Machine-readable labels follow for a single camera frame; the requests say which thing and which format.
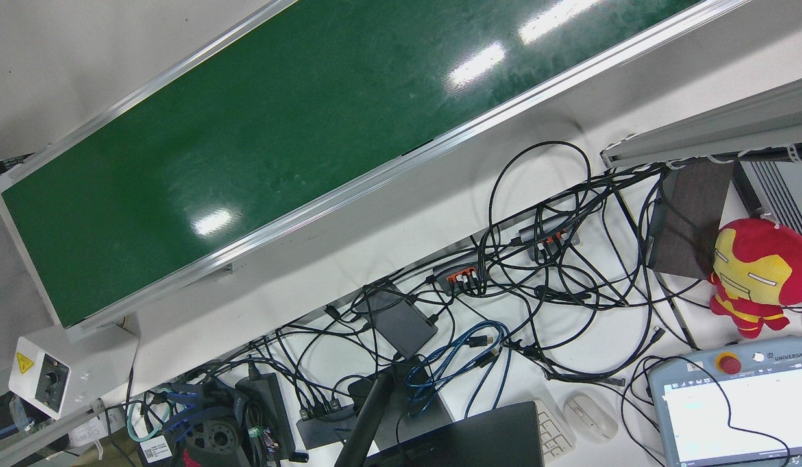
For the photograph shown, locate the black monitor stand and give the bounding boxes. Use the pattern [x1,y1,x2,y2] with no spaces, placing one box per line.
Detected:
[335,362,455,467]

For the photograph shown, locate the black flat power brick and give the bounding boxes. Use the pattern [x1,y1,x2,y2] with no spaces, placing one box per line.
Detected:
[352,282,439,360]

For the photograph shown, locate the green conveyor belt, aluminium frame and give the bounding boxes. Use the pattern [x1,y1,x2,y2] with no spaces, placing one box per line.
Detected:
[0,0,752,344]

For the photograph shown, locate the teal cable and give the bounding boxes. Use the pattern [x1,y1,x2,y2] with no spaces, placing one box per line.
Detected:
[125,399,176,444]

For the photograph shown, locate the black power adapter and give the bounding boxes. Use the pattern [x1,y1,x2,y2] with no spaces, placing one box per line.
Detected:
[236,373,293,463]

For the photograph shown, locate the black docking hub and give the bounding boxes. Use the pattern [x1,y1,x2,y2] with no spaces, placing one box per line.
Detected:
[296,401,358,450]

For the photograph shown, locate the white control box, warning sticker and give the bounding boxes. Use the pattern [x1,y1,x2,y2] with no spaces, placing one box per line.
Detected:
[8,324,140,421]

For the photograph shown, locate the white computer mouse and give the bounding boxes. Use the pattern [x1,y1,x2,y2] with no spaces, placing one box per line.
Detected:
[563,394,619,444]

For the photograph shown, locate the aluminium profile post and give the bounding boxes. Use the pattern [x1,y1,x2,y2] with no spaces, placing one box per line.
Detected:
[601,75,802,171]

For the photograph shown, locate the black device with round flange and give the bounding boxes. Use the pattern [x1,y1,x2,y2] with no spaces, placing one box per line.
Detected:
[177,379,252,467]

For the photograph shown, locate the red yellow plush toy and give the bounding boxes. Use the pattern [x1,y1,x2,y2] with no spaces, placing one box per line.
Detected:
[708,218,802,339]

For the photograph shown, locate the black cable tangle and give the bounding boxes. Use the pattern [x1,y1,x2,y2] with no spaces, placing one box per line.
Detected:
[132,139,802,467]

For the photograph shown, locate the grey USB hub, orange ports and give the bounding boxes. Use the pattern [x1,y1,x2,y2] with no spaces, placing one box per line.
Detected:
[518,214,581,261]
[432,253,490,294]

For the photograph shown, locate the blue cable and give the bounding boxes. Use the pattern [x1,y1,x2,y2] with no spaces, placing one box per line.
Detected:
[404,320,513,417]

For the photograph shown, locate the black monitor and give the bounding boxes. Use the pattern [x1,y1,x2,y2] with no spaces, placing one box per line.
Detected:
[365,401,545,467]

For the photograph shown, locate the dark brown box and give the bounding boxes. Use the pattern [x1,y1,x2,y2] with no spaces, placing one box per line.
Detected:
[648,159,736,281]

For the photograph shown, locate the grey finned metal box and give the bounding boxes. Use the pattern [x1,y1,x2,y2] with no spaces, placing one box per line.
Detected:
[732,159,802,245]

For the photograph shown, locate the grey robot teach pendant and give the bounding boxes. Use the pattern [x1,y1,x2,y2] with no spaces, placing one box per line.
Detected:
[648,335,802,467]

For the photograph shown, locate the white keyboard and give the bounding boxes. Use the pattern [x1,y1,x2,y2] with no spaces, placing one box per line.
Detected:
[534,398,577,463]

